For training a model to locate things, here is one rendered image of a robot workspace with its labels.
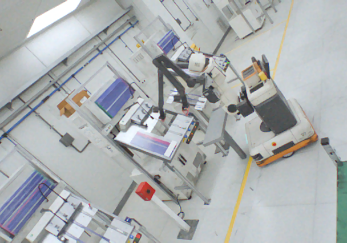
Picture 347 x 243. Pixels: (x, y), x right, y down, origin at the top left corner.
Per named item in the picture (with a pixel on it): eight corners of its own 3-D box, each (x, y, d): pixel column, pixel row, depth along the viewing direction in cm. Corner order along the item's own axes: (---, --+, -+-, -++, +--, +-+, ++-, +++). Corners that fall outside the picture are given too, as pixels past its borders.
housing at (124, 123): (145, 106, 338) (144, 98, 328) (126, 132, 307) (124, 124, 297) (140, 105, 341) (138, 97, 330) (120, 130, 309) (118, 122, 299)
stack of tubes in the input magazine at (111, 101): (134, 92, 324) (120, 76, 316) (112, 118, 292) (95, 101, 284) (129, 94, 333) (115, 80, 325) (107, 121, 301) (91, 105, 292)
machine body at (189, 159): (209, 158, 359) (181, 128, 340) (191, 201, 314) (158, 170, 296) (178, 165, 405) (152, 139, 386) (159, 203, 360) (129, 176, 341)
